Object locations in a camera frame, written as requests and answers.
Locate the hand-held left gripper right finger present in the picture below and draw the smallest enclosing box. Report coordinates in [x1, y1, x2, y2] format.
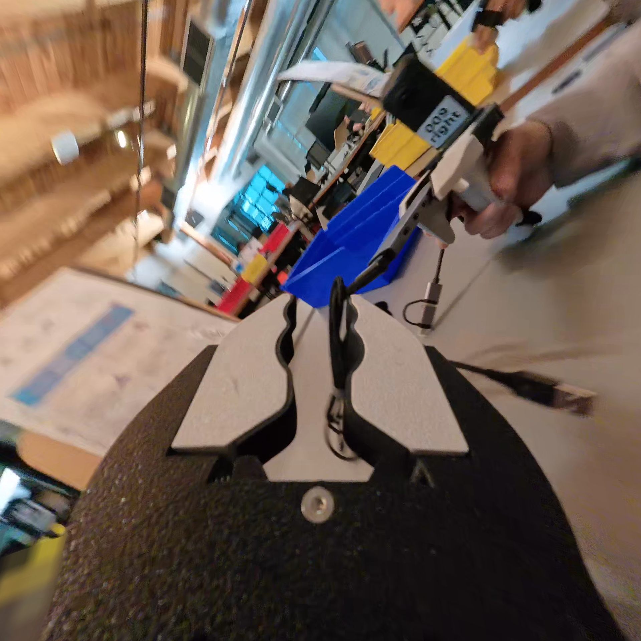
[345, 295, 469, 456]

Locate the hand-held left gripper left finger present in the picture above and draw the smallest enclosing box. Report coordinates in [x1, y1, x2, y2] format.
[171, 294, 298, 462]

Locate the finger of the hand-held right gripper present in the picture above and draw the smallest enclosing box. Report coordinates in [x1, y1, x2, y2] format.
[423, 200, 454, 247]

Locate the grey USB hub with cable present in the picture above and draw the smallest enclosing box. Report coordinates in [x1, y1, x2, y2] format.
[383, 178, 445, 332]

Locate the person's right forearm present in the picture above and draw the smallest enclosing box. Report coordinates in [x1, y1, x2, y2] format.
[526, 25, 641, 191]

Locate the person's right hand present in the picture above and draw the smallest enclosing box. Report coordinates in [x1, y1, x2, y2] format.
[451, 120, 554, 241]

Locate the yellow plastic bin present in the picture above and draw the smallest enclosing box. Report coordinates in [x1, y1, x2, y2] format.
[436, 36, 501, 107]
[370, 123, 437, 168]

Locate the blue plastic bin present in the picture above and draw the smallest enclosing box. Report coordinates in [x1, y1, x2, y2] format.
[281, 165, 422, 308]

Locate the white paper strip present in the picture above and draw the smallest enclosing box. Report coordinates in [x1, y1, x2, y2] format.
[277, 60, 392, 97]

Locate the white board with blue label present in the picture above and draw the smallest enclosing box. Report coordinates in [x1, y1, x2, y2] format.
[0, 268, 238, 456]

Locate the white cylinder lamp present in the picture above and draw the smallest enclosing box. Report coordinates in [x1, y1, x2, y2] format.
[50, 131, 81, 166]

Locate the silver ventilation duct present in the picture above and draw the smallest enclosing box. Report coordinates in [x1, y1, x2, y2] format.
[200, 0, 326, 178]

